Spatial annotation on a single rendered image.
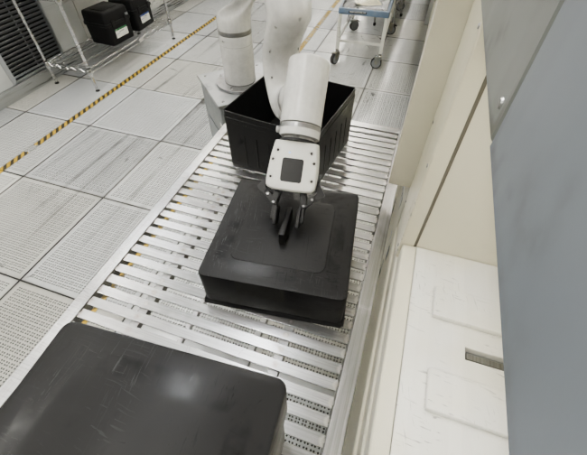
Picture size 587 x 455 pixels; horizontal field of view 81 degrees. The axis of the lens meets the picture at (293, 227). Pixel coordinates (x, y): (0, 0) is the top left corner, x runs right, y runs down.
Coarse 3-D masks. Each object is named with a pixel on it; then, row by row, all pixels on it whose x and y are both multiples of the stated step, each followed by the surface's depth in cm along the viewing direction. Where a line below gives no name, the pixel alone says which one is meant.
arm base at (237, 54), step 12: (228, 48) 122; (240, 48) 122; (252, 48) 126; (228, 60) 125; (240, 60) 125; (252, 60) 128; (228, 72) 129; (240, 72) 128; (252, 72) 131; (228, 84) 133; (240, 84) 131; (252, 84) 133
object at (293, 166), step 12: (276, 144) 68; (288, 144) 67; (300, 144) 67; (312, 144) 67; (276, 156) 68; (288, 156) 67; (300, 156) 67; (312, 156) 67; (276, 168) 68; (288, 168) 68; (300, 168) 67; (312, 168) 67; (276, 180) 68; (288, 180) 68; (300, 180) 67; (312, 180) 67; (300, 192) 68; (312, 192) 71
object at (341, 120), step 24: (240, 96) 95; (264, 96) 107; (336, 96) 103; (240, 120) 90; (264, 120) 112; (336, 120) 91; (240, 144) 96; (264, 144) 92; (336, 144) 100; (264, 168) 98
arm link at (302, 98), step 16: (288, 64) 68; (304, 64) 65; (320, 64) 65; (288, 80) 67; (304, 80) 65; (320, 80) 66; (288, 96) 66; (304, 96) 65; (320, 96) 66; (288, 112) 66; (304, 112) 65; (320, 112) 67
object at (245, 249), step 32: (256, 192) 80; (288, 192) 80; (224, 224) 73; (256, 224) 73; (288, 224) 71; (320, 224) 73; (352, 224) 73; (224, 256) 68; (256, 256) 68; (288, 256) 68; (320, 256) 68; (224, 288) 67; (256, 288) 64; (288, 288) 63; (320, 288) 63; (320, 320) 69
